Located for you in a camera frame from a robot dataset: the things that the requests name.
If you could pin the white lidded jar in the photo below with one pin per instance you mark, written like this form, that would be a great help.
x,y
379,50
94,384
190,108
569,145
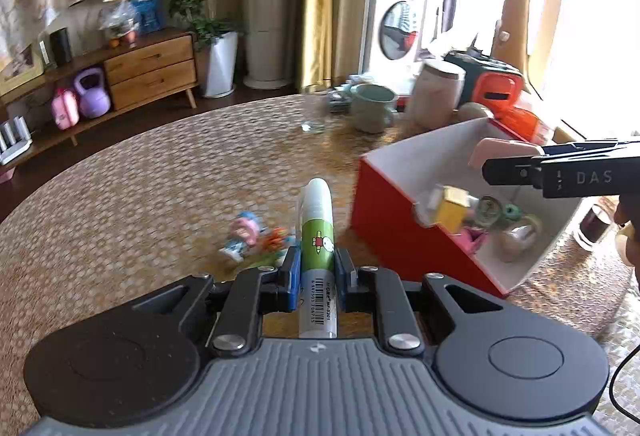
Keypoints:
x,y
435,95

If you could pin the orange toy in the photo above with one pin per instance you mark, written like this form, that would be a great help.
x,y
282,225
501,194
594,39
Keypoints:
x,y
275,240

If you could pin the purple kettlebell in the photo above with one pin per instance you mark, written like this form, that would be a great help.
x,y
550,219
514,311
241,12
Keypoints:
x,y
92,98

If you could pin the small packets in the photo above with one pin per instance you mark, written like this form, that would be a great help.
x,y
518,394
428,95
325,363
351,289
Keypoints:
x,y
342,94

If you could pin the person's right hand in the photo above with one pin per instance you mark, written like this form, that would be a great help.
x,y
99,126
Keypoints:
x,y
631,221

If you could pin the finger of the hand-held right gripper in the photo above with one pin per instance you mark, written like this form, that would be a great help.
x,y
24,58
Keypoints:
x,y
585,146
510,170

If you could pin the orange and black tool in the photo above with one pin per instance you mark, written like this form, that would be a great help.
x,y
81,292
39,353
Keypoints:
x,y
495,88

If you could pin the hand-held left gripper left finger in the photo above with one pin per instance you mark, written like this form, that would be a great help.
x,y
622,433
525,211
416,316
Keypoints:
x,y
292,276

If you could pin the pink toy backpack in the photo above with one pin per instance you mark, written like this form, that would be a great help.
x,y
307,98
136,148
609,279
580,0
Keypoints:
x,y
65,110

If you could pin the silver white toy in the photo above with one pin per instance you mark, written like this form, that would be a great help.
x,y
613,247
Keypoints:
x,y
515,243

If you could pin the blue pink toy figure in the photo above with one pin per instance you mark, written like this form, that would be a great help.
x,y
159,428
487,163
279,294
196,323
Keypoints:
x,y
245,233

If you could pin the pink toy piece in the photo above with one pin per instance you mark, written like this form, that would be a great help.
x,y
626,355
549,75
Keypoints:
x,y
472,238

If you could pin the wooden sideboard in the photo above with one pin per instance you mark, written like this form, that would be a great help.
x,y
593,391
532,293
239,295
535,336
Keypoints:
x,y
150,70

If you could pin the yellow toy block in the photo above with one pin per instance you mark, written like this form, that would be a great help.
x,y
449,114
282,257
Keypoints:
x,y
450,211

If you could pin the white router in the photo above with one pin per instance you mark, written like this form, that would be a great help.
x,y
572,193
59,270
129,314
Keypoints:
x,y
15,143

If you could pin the red cardboard box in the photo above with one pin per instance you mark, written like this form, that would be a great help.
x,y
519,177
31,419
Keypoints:
x,y
390,206

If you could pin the orange box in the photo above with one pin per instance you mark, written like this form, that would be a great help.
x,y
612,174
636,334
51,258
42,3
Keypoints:
x,y
525,123

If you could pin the white washing machine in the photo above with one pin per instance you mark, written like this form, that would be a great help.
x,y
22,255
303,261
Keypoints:
x,y
397,25

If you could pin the grey egg-shaped object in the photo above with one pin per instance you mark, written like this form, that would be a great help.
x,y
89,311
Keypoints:
x,y
475,111

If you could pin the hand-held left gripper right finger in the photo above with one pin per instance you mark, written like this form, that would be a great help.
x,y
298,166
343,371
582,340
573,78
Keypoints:
x,y
342,273

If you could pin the green white glue stick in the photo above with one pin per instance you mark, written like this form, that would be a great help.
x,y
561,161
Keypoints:
x,y
317,236

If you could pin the potted plant in white pot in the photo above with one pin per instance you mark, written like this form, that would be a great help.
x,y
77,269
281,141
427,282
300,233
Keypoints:
x,y
220,65

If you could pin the clear plastic item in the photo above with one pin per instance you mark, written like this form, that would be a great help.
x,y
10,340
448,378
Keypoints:
x,y
424,208

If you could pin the white column air conditioner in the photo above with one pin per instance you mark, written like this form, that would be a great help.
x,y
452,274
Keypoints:
x,y
272,15

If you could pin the dark cylinder cup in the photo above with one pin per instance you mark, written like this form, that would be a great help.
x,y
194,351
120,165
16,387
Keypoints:
x,y
594,226

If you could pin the green mug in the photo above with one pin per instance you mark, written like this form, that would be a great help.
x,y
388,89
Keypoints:
x,y
372,108

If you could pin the black speaker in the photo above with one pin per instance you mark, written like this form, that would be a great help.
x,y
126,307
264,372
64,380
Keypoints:
x,y
61,46

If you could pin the picture frame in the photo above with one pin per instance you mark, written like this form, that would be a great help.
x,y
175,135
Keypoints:
x,y
20,70

